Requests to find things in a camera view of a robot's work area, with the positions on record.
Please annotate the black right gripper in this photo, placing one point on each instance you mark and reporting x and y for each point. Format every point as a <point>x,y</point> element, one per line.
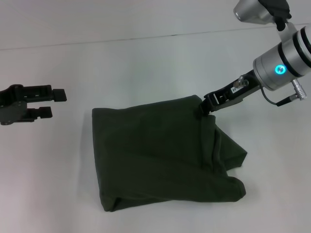
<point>238,91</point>

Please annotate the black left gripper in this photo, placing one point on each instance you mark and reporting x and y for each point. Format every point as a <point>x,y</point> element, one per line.
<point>12,106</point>

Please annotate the dark green FREE t-shirt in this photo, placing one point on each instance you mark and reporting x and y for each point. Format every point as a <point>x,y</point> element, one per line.
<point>158,150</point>

